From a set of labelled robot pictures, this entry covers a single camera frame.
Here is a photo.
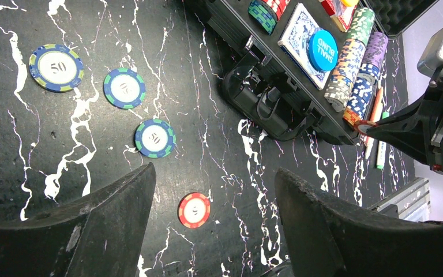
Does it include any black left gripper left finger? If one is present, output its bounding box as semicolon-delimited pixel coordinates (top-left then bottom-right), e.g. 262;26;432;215
0;163;156;276

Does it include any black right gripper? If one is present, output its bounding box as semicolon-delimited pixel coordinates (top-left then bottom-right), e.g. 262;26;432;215
366;28;443;175

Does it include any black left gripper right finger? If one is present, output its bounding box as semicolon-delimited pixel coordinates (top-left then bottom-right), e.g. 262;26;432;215
275;168;443;276

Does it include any red five chip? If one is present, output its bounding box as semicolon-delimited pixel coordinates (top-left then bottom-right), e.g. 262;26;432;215
353;120;378;136
178;192;211;229

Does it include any red marker pen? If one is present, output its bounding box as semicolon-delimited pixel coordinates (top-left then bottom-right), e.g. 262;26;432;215
365;87;384;160

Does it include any green marker pen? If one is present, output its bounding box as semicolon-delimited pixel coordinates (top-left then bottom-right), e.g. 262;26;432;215
376;111;391;170

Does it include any green blue chip stacked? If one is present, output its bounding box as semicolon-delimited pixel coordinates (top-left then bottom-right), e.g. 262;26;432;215
134;118;177;158

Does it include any black poker chip case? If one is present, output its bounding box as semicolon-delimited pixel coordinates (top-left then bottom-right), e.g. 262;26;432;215
183;0;440;147

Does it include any yellow dealer button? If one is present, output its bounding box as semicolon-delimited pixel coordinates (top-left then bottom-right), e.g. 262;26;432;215
340;0;359;7

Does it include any blue card deck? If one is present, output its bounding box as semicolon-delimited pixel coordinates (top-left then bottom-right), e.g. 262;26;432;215
277;3;329;90

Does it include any green blue chip far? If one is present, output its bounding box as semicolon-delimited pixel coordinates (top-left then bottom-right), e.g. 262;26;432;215
28;44;84;93

